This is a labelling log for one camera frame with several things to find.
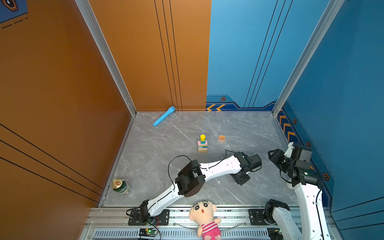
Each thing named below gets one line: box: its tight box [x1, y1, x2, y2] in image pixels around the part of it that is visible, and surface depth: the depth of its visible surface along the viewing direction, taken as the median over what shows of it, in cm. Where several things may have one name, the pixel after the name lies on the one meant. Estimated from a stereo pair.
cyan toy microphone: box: [153, 106, 176, 127], surface depth 118 cm
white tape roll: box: [112, 178, 128, 194], surface depth 76 cm
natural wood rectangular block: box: [198, 148, 208, 153], surface depth 98 cm
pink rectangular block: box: [197, 140, 208, 146], surface depth 95 cm
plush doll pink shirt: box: [189, 200, 222, 240], surface depth 69 cm
